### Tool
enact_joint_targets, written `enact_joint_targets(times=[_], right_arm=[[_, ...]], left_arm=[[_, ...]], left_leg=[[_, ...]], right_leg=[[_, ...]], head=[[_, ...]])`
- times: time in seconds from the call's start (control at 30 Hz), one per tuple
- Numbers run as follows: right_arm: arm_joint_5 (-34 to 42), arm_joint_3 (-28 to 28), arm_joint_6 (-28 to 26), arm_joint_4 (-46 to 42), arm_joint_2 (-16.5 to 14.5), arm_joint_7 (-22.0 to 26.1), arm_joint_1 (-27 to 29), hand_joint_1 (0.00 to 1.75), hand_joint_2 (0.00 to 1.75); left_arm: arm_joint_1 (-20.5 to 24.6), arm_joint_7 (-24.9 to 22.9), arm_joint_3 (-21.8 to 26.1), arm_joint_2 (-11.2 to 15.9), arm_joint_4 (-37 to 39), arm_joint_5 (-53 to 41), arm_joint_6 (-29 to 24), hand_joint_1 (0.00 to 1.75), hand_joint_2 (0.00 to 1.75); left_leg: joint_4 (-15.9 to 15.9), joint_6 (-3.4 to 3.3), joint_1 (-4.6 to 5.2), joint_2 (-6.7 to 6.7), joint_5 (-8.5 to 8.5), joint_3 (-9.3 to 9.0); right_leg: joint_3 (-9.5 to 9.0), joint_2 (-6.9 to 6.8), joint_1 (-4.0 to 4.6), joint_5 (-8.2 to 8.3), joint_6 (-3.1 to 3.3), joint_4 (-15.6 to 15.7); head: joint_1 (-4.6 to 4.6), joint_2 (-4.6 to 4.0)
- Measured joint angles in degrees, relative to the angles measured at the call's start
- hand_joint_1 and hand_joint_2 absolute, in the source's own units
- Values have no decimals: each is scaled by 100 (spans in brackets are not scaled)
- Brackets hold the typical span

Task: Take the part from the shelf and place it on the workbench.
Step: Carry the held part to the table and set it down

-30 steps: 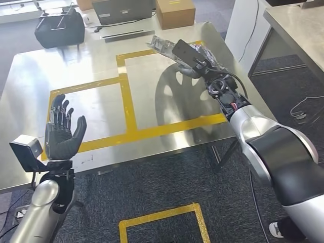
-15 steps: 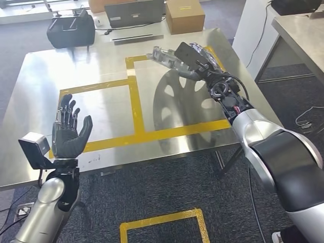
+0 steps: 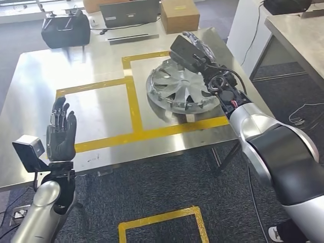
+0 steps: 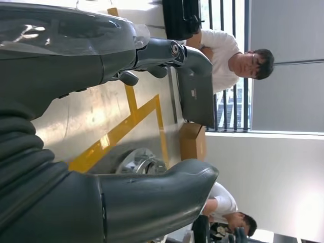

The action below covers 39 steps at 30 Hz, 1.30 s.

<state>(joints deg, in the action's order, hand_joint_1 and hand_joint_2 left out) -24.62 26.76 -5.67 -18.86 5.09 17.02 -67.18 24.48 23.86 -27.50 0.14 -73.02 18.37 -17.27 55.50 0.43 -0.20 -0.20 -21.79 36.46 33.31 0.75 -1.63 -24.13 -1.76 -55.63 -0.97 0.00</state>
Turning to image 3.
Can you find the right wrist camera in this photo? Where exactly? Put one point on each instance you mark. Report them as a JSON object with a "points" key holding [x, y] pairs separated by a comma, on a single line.
{"points": [[184, 52]]}

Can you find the long pale table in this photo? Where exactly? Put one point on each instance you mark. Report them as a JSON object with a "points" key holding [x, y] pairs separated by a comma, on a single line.
{"points": [[20, 13]]}

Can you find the silver wheel hubcap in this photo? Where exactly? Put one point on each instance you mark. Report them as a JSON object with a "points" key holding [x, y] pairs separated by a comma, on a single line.
{"points": [[177, 87]]}

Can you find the black carry bag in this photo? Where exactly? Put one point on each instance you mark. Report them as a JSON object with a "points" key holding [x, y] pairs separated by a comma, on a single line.
{"points": [[66, 30]]}

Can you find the yellow marking tape grid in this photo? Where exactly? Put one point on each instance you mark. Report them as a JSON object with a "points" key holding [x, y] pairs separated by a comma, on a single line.
{"points": [[134, 107]]}

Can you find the grey laptop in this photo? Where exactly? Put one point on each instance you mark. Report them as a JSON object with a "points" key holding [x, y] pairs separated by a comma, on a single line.
{"points": [[129, 13]]}

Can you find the silver floor socket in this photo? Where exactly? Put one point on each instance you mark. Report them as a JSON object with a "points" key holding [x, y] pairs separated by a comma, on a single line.
{"points": [[105, 172], [20, 214]]}

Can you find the steel workbench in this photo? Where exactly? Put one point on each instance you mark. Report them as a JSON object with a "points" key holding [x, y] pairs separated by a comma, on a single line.
{"points": [[101, 110], [298, 37]]}

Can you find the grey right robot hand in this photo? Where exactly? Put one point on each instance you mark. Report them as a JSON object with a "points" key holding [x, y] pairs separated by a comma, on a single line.
{"points": [[202, 48]]}

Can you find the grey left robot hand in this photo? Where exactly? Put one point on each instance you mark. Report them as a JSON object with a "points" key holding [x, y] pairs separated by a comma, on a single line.
{"points": [[60, 141]]}

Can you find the black case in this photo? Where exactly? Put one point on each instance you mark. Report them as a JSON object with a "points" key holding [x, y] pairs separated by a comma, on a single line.
{"points": [[285, 6]]}

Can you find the cardboard box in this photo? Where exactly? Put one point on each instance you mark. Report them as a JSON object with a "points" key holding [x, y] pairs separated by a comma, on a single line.
{"points": [[91, 5], [180, 16]]}

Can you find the person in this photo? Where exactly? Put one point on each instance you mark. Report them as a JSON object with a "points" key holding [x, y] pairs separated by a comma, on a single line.
{"points": [[273, 233]]}

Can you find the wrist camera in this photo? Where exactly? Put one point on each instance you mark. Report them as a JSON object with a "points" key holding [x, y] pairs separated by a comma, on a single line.
{"points": [[184, 52], [28, 152]]}

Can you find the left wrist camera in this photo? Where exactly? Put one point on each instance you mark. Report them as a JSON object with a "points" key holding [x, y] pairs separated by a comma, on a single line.
{"points": [[28, 152]]}

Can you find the yellow floor tape square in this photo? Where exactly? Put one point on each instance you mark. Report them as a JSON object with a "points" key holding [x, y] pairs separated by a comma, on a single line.
{"points": [[162, 218]]}

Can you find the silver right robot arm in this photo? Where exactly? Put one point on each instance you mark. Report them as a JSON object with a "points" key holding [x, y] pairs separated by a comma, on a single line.
{"points": [[278, 154]]}

